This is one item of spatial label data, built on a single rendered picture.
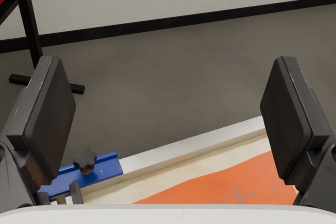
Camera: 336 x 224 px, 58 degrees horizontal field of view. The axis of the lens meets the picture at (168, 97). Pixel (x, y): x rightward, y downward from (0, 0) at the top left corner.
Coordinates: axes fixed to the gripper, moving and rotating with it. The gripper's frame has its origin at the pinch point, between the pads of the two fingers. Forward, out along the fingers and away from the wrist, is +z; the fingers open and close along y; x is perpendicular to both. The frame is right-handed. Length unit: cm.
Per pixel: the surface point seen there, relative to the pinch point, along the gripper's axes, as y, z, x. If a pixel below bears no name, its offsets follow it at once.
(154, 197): -3, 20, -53
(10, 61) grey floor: -114, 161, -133
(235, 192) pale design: 15, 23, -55
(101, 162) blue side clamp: -14, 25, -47
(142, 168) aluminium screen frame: -6, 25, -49
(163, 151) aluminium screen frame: -1, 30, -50
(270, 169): 25, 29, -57
